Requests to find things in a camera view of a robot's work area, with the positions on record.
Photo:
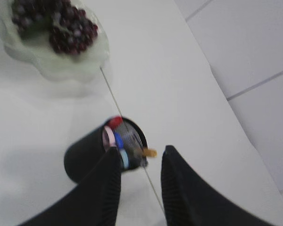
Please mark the gold glitter marker pen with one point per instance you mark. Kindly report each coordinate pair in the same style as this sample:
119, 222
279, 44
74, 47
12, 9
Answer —
149, 152

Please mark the pink capped scissors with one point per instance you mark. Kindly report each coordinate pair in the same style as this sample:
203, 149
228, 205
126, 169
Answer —
108, 137

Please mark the green scalloped glass plate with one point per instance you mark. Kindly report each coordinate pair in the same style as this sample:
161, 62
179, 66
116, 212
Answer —
36, 49

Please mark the black mesh pen holder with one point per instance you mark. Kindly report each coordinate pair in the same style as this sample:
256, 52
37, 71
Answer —
83, 155

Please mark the artificial red grape bunch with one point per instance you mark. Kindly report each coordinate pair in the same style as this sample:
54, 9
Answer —
70, 30

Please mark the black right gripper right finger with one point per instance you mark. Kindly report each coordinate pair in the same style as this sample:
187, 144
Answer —
189, 200

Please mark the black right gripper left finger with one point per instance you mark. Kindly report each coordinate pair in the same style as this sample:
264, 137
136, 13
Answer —
93, 202

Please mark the grey marker pen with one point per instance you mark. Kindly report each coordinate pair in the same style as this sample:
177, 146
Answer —
135, 155

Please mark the blue capped scissors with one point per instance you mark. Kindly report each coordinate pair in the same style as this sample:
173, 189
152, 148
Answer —
122, 151

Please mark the red marker pen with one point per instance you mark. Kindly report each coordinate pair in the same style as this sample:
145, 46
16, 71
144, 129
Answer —
114, 122

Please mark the clear plastic ruler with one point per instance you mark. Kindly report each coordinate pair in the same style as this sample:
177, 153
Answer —
130, 136

